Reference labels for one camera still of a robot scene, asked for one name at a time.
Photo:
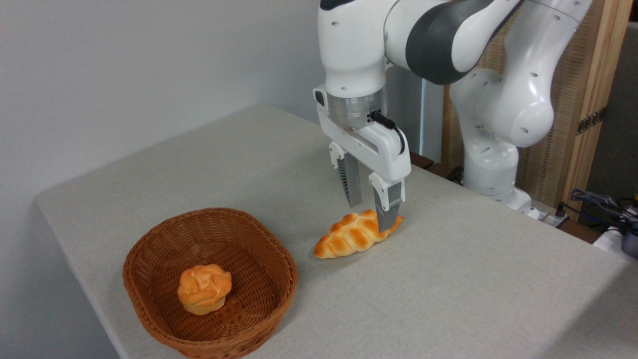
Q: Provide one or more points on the braided golden bread loaf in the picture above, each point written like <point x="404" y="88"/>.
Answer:
<point x="349" y="237"/>

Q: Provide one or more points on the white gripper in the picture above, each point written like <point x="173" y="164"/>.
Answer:
<point x="384" y="149"/>

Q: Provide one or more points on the round golden bread bun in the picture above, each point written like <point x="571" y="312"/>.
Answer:
<point x="204" y="289"/>

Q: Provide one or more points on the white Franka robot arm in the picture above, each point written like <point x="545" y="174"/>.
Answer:
<point x="513" y="109"/>

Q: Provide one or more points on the white cloth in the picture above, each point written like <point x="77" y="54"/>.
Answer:
<point x="608" y="239"/>

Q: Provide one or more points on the brown wicker basket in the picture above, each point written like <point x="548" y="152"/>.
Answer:
<point x="249" y="259"/>

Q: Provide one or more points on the grey box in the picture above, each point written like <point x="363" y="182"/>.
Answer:
<point x="630" y="244"/>

